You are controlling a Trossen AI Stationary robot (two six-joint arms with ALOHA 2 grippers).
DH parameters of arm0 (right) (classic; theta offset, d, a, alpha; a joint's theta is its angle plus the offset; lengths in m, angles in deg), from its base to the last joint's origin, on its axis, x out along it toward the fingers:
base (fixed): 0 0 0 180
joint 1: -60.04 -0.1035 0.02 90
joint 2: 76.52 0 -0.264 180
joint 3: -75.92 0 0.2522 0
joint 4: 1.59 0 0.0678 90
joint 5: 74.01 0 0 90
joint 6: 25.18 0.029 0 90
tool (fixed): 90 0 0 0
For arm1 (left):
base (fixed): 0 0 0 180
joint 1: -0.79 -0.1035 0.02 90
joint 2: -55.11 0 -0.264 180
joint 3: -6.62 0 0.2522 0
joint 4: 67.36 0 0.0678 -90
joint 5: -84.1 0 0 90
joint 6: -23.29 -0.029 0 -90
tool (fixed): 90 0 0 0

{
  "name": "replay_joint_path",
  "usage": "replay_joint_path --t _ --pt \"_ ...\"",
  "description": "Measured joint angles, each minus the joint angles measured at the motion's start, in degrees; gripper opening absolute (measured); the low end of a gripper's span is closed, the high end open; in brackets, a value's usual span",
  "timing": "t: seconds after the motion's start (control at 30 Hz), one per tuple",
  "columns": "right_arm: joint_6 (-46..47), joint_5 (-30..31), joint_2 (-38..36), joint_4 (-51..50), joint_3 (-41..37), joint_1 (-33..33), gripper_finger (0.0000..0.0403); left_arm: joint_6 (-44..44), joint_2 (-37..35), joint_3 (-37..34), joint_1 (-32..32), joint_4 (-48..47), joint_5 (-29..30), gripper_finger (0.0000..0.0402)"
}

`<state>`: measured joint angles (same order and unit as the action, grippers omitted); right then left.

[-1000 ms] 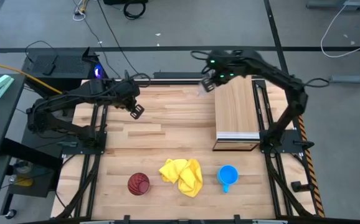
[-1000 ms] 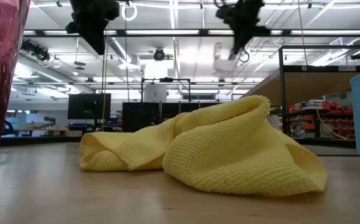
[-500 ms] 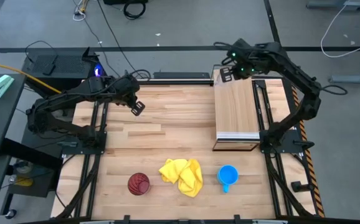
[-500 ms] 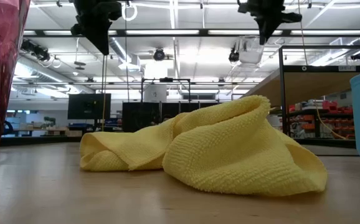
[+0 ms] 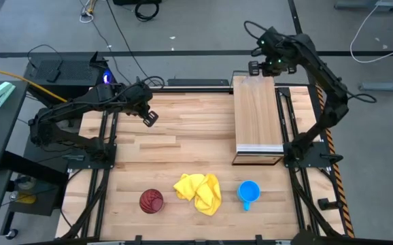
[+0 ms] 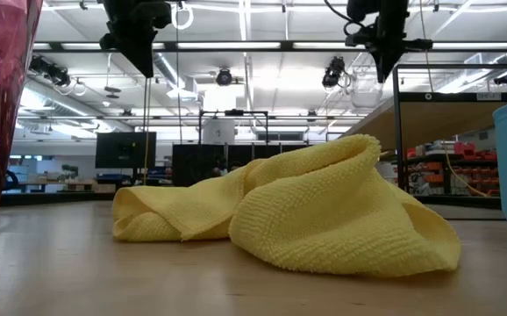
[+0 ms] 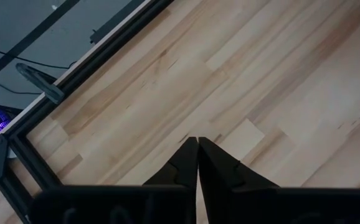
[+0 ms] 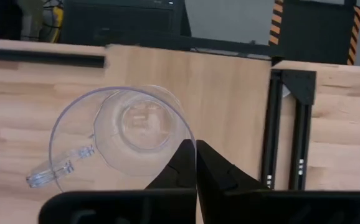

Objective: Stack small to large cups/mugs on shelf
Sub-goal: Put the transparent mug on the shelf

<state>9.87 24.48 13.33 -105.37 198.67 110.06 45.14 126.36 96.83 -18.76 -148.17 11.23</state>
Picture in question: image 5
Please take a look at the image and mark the yellow black hazard tape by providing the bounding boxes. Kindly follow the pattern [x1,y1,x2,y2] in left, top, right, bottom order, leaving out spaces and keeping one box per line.
[315,84,356,239]

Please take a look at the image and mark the black computer tower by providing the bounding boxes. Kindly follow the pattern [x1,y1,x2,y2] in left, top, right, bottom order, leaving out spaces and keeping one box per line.
[23,50,116,99]

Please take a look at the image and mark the white floor cable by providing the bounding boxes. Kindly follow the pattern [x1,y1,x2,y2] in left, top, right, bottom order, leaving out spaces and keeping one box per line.
[349,0,393,64]

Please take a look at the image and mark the red ball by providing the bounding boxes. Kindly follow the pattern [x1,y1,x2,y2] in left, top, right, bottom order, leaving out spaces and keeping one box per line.
[139,189,165,215]

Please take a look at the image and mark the black clamp knob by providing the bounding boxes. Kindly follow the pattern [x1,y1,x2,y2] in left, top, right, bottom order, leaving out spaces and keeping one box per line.
[318,197,342,211]

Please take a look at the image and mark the black equipment cart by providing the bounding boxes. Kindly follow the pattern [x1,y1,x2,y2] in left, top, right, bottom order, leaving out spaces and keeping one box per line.
[0,134,69,236]

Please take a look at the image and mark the crumpled yellow cloth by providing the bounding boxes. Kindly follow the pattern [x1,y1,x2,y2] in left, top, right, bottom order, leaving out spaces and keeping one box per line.
[173,173,222,216]

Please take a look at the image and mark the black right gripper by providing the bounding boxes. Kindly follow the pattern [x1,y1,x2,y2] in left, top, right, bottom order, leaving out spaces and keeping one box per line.
[248,55,298,78]

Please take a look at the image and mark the coiled black floor cable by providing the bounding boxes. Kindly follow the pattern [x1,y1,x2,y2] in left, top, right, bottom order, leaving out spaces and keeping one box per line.
[134,0,160,22]

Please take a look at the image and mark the grey desk foot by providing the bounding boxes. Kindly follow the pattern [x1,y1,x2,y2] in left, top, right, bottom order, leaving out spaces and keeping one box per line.
[334,0,393,12]
[358,75,393,93]

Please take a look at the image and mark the blue plastic mug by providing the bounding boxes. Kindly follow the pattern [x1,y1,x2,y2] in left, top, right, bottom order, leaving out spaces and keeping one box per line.
[237,180,261,212]

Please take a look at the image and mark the white and yellow cable bundle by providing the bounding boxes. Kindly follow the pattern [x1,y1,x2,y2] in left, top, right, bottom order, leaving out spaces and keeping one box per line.
[78,0,98,24]

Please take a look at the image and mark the tape roll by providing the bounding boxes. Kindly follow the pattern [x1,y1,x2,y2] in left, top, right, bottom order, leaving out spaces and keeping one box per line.
[14,175,37,191]

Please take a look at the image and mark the black power strip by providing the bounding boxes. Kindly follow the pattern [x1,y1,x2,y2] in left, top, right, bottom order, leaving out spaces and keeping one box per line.
[167,78,230,87]

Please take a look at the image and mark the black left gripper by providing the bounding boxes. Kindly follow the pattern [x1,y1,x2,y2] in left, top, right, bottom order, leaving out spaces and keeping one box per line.
[124,82,160,128]

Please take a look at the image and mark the black aluminium table frame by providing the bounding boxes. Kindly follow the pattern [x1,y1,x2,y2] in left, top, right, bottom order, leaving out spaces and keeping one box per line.
[60,84,354,245]

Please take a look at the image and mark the mint green stapler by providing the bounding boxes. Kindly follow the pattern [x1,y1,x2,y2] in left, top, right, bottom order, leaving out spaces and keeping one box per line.
[0,81,16,108]

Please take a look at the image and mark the small black device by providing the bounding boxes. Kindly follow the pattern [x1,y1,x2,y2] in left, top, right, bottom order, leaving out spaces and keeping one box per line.
[46,69,61,84]

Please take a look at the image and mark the small yellow item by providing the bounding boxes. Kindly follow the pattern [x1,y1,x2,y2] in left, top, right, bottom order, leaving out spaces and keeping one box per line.
[15,193,37,205]

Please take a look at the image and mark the wooden shelf with metal frame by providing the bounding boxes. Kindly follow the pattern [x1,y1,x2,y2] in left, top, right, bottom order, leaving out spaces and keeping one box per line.
[231,70,285,167]

